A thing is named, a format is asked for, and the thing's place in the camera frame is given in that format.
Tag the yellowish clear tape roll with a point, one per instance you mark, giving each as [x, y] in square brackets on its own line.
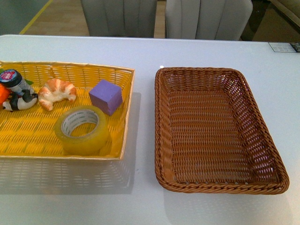
[82, 130]

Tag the brown wicker basket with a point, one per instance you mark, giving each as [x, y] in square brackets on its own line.
[210, 136]

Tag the purple foam cube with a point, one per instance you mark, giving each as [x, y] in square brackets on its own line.
[106, 96]

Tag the toy croissant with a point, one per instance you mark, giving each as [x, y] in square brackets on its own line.
[56, 90]

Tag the left grey upholstered chair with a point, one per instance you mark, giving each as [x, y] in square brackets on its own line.
[120, 18]

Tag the grey upholstered chair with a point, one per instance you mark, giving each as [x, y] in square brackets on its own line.
[120, 18]
[206, 19]

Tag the right grey upholstered chair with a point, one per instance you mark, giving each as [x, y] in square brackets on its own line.
[206, 19]

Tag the black white panda toy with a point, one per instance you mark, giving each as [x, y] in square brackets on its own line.
[15, 103]

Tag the black white table label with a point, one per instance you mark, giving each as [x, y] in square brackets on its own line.
[282, 47]

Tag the small dark lidded jar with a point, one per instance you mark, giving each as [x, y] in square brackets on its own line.
[14, 81]

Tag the orange toy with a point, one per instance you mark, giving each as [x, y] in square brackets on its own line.
[4, 94]

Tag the beige sofa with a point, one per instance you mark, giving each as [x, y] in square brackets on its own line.
[268, 24]

